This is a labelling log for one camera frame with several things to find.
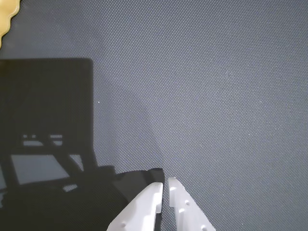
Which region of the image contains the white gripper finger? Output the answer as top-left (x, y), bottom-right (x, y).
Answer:
top-left (106, 182), bottom-right (164, 231)
top-left (167, 177), bottom-right (217, 231)

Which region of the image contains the yellow crinkle-cut plastic fry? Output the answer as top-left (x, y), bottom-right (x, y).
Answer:
top-left (0, 0), bottom-right (22, 50)

